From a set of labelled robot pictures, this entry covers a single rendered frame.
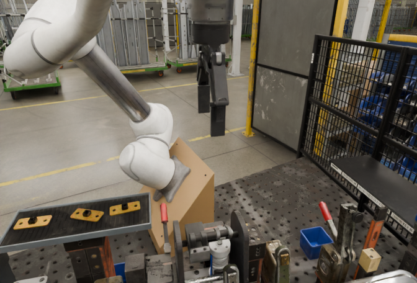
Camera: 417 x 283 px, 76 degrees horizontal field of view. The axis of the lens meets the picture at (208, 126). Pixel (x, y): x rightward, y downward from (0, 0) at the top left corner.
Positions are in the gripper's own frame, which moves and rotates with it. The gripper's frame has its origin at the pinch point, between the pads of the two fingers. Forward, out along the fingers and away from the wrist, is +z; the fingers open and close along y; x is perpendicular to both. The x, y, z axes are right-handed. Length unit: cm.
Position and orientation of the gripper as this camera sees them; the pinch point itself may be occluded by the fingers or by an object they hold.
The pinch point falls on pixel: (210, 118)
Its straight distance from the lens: 60.3
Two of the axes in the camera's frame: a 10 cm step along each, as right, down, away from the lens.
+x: 9.8, -0.9, 2.0
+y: 2.2, 4.0, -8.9
